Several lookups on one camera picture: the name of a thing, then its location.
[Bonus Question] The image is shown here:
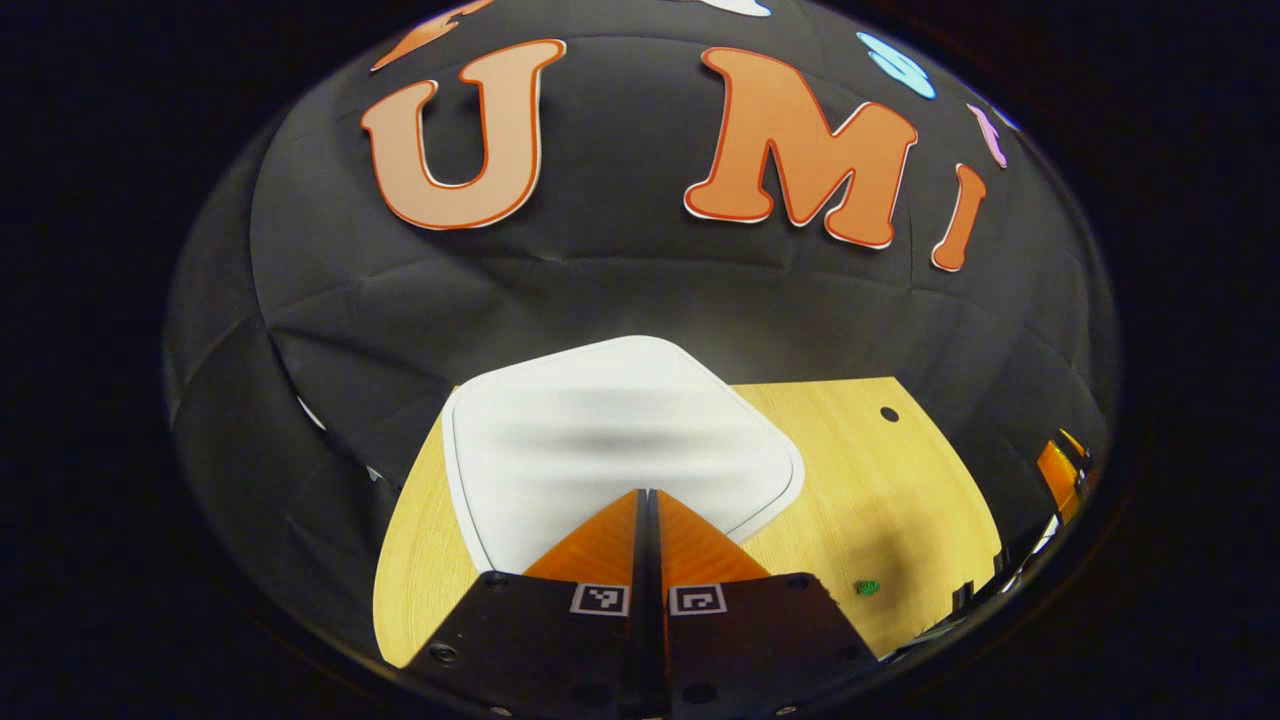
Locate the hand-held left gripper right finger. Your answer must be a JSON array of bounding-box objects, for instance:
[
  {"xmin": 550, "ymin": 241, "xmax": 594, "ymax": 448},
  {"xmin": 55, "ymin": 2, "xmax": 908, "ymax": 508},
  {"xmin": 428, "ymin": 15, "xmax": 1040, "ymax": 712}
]
[{"xmin": 650, "ymin": 488, "xmax": 883, "ymax": 720}]

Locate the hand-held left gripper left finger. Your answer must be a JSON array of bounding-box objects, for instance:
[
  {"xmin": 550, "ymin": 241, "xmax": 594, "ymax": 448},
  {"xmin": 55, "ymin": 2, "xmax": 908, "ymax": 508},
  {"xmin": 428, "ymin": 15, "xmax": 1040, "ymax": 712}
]
[{"xmin": 403, "ymin": 488, "xmax": 653, "ymax": 720}]

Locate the white desktop garbage bin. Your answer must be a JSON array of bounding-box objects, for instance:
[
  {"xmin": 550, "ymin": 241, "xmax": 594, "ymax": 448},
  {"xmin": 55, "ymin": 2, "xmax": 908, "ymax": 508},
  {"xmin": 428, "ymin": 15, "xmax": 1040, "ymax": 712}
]
[{"xmin": 441, "ymin": 335, "xmax": 807, "ymax": 577}]

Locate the wooden desktop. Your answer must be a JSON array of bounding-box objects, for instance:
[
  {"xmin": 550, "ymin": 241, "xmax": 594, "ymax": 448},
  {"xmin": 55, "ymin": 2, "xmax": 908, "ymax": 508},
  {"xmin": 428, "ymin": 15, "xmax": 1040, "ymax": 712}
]
[{"xmin": 373, "ymin": 377, "xmax": 1004, "ymax": 669}]

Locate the black backdrop cloth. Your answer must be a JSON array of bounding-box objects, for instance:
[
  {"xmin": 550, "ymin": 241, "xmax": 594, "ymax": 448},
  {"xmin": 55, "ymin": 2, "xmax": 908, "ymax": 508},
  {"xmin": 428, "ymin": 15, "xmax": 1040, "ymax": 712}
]
[{"xmin": 163, "ymin": 0, "xmax": 1119, "ymax": 651}]

